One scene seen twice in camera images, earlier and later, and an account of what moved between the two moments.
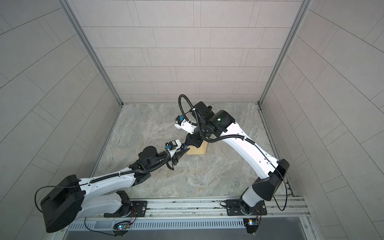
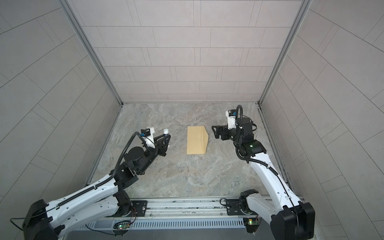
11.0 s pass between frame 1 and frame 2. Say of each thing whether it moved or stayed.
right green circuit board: stayed
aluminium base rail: stayed
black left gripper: moved
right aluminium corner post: stayed
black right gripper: moved
